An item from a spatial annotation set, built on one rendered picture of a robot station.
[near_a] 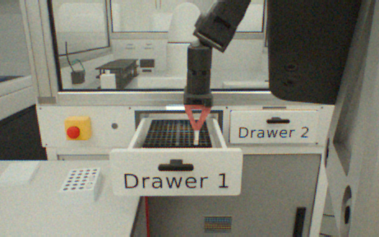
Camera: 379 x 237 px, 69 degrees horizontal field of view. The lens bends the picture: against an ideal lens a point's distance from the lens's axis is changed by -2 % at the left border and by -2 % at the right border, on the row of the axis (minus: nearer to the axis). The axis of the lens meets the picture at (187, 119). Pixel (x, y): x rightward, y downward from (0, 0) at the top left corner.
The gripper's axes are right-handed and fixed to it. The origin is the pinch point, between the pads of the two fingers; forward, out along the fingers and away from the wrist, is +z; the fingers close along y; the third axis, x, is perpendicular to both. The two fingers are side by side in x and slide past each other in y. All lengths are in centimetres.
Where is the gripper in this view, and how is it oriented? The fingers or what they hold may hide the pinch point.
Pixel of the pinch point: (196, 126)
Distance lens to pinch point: 70.3
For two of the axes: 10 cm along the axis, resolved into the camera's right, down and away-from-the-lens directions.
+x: 10.0, 0.2, 0.2
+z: -0.3, 9.3, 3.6
